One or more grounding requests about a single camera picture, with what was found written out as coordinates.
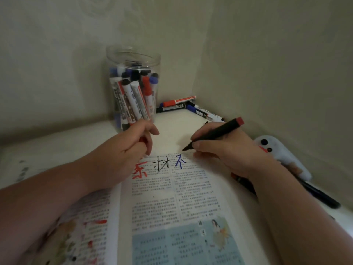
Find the white plush pencil case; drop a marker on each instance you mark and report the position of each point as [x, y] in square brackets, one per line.
[281, 154]

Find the black pen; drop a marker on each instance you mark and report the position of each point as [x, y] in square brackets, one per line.
[321, 195]

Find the open printed magazine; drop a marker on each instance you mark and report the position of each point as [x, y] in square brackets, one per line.
[176, 212]

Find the clear plastic jar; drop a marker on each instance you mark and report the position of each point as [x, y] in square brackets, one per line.
[132, 60]

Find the person's right middle finger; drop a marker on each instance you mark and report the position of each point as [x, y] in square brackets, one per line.
[205, 155]

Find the bunch of markers in jar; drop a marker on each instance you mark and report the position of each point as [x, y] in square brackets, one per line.
[132, 93]

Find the person's left forearm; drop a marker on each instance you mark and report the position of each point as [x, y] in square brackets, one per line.
[35, 209]

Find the blue whiteboard marker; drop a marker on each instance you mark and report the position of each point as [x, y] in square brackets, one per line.
[204, 111]

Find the person's left thumb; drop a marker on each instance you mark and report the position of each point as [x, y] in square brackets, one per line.
[146, 128]

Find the person's right thumb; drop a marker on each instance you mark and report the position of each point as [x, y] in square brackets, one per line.
[206, 129]

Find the person's left hand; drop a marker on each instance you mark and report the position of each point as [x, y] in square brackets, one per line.
[113, 160]

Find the black whiteboard marker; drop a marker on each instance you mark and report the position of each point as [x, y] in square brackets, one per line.
[171, 107]

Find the person's right forearm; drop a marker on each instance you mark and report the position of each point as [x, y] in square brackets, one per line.
[297, 218]

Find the person's right hand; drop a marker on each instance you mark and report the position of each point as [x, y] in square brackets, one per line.
[240, 154]

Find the red whiteboard marker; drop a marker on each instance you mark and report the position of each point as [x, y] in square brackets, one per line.
[179, 100]

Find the black marker with red end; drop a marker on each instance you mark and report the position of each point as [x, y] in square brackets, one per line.
[229, 127]

